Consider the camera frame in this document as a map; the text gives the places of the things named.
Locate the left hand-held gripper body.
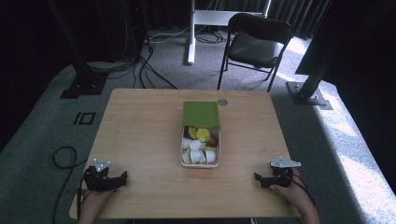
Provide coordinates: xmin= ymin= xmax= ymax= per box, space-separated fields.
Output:
xmin=82 ymin=158 xmax=116 ymax=192

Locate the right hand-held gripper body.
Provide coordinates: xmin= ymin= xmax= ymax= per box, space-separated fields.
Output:
xmin=268 ymin=156 xmax=303 ymax=189

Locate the person's left hand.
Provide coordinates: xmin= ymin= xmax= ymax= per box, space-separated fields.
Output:
xmin=83 ymin=187 xmax=117 ymax=210

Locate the person's right hand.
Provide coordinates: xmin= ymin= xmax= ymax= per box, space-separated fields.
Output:
xmin=269 ymin=167 xmax=303 ymax=207

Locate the white storage box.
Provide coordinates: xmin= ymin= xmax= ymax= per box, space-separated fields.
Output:
xmin=180 ymin=124 xmax=223 ymax=169

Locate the black floor tape marker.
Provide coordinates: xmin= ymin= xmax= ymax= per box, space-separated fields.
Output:
xmin=73 ymin=111 xmax=97 ymax=126

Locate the pile of coffee capsules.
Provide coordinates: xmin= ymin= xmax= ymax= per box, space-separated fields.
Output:
xmin=182 ymin=126 xmax=219 ymax=165

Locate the black metal stand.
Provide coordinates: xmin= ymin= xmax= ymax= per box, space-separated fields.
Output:
xmin=46 ymin=0 xmax=108 ymax=100
xmin=285 ymin=55 xmax=333 ymax=111

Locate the green box lid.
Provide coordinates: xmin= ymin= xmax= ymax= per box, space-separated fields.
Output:
xmin=181 ymin=101 xmax=221 ymax=129

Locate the black folding chair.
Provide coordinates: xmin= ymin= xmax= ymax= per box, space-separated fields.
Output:
xmin=216 ymin=12 xmax=294 ymax=93

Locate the dark curtain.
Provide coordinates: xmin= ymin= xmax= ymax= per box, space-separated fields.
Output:
xmin=214 ymin=0 xmax=332 ymax=40

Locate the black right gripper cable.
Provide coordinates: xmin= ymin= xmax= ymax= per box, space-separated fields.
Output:
xmin=290 ymin=173 xmax=317 ymax=207

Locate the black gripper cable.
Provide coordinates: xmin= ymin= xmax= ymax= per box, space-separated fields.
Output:
xmin=290 ymin=173 xmax=317 ymax=207
xmin=50 ymin=146 xmax=90 ymax=224

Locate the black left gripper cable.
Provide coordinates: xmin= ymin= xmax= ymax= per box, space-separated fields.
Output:
xmin=50 ymin=146 xmax=90 ymax=224

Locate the bundle of black floor cables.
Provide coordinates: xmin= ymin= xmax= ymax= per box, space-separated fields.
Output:
xmin=87 ymin=18 xmax=228 ymax=91

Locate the white desk frame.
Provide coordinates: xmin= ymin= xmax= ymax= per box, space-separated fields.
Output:
xmin=186 ymin=0 xmax=273 ymax=66

